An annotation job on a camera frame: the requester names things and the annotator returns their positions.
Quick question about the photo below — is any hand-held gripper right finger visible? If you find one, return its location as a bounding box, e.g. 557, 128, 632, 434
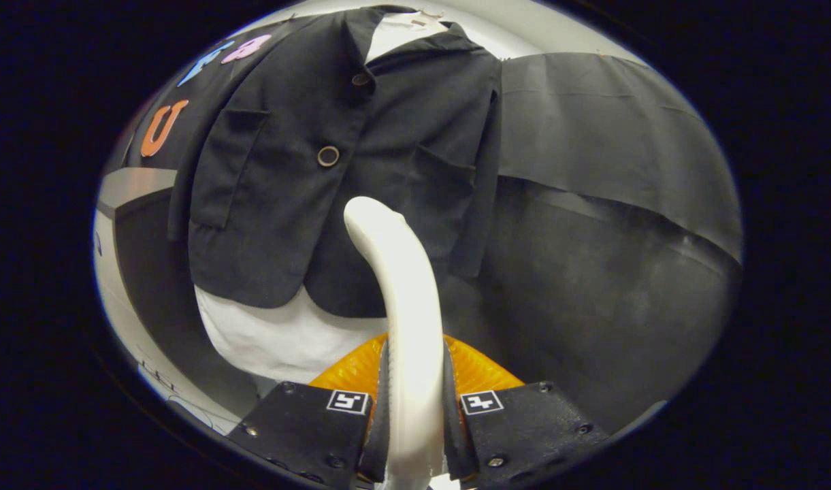
444, 335, 610, 490

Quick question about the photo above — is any grey cabinet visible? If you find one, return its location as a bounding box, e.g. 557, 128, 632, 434
94, 167, 266, 436

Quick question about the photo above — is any white mannequin torso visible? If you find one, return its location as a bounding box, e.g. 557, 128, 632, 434
194, 10, 450, 385

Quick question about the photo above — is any black backdrop cloth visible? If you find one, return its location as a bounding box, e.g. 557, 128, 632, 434
126, 14, 744, 436

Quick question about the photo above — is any black blazer jacket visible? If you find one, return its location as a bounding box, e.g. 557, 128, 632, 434
169, 5, 504, 319

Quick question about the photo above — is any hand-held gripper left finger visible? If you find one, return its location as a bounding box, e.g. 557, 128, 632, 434
225, 333, 391, 490

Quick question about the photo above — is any white garment steamer handle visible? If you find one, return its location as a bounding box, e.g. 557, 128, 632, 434
344, 196, 446, 490

